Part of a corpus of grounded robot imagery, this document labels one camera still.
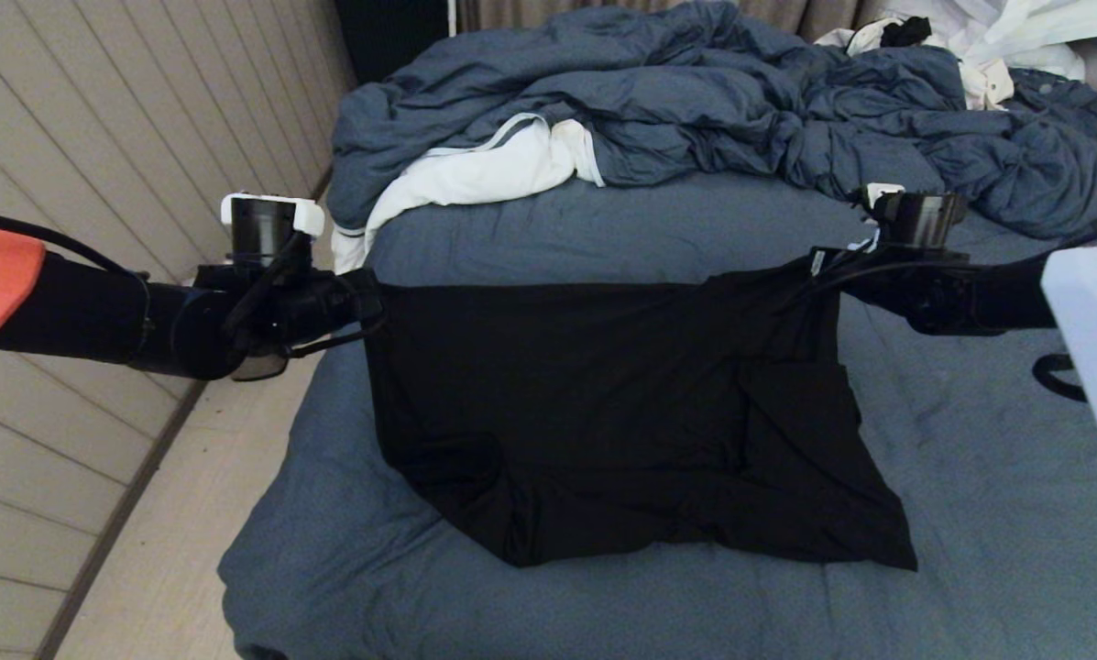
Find black t-shirt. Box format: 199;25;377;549
365;261;918;571

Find white quilt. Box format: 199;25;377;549
332;115;604;276

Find cream buttoned shirt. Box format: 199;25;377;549
958;58;1015;111

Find bed with blue sheet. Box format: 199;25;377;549
219;172;1097;660

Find dark cabinet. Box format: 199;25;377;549
333;0;450;88

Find small black garment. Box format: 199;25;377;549
878;16;931;49

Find dark blue denim garment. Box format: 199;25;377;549
1006;69;1097;184

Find crumpled blue duvet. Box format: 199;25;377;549
328;3;1097;241

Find white crumpled garment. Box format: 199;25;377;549
814;0;1097;83

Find beige curtain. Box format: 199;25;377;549
456;0;883;47

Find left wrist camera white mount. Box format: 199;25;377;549
220;192;326;267

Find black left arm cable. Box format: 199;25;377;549
0;208;150;303

